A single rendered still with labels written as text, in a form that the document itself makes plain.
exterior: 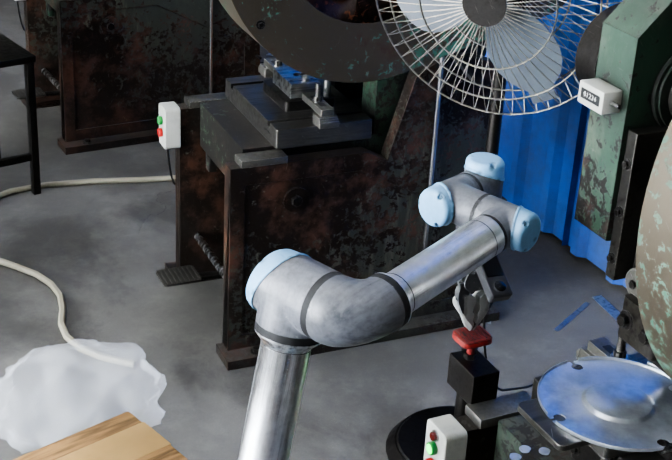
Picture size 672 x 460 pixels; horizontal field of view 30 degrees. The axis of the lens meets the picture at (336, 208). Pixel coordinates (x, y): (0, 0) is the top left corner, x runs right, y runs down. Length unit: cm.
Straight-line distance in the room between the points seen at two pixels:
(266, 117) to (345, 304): 174
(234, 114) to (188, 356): 74
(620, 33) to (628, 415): 67
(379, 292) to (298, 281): 13
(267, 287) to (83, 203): 277
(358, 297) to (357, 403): 168
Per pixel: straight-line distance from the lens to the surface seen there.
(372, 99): 370
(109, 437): 291
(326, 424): 353
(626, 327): 227
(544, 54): 275
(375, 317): 196
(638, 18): 215
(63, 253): 440
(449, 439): 244
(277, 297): 201
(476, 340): 248
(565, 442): 220
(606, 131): 221
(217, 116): 380
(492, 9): 273
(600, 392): 233
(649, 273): 172
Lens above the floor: 203
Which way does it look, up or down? 25 degrees down
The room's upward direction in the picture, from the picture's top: 3 degrees clockwise
